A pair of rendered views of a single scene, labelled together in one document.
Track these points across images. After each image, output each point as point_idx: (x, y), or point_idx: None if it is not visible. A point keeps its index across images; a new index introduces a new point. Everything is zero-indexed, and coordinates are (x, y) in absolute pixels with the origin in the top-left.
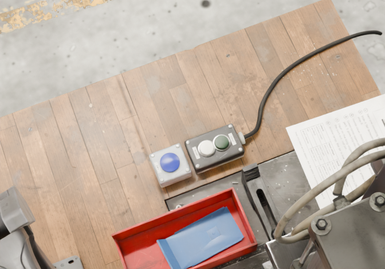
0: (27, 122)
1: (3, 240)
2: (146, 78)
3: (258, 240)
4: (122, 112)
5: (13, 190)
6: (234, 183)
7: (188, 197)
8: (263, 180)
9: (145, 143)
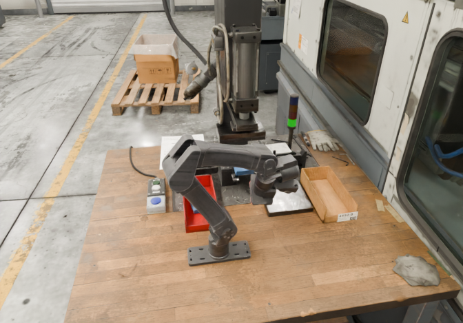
0: (88, 266)
1: (196, 142)
2: (100, 209)
3: None
4: (114, 221)
5: (166, 155)
6: None
7: (175, 203)
8: None
9: (138, 215)
